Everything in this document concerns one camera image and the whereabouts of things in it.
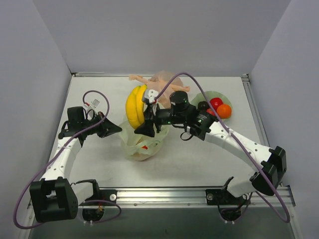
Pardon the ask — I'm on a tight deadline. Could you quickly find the yellow fake banana bunch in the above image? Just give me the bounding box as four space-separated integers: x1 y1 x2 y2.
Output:
125 85 147 129

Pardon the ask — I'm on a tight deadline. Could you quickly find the aluminium right side rail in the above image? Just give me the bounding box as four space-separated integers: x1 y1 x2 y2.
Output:
241 74 269 146

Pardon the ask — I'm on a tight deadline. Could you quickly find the aluminium back rail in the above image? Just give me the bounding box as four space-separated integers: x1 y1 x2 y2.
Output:
72 72 106 77

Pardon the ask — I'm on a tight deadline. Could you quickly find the orange fake orange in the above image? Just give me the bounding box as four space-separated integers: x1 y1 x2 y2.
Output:
216 104 232 119

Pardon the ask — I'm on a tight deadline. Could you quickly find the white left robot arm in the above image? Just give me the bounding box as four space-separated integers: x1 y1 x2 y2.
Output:
29 107 122 223

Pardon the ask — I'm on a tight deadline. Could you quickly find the green wavy plastic bowl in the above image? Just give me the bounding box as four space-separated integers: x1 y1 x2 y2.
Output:
190 91 233 120

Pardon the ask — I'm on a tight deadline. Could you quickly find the red fake apple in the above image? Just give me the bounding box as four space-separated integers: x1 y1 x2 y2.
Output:
210 97 223 110

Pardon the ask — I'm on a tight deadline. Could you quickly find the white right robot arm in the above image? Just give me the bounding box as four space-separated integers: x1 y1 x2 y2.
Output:
135 90 287 204

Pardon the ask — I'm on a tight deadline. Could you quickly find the green plastic bag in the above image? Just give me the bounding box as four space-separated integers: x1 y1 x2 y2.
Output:
119 116 169 161

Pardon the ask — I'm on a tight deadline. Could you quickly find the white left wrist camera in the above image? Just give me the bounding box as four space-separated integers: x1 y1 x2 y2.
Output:
84 99 100 112

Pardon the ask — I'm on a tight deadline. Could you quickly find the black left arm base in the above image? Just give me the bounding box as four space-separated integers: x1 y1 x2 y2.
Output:
71 179 122 226

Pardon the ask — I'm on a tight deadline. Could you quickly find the orange tied plastic bag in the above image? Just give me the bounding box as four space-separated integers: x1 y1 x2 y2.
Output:
129 71 190 108

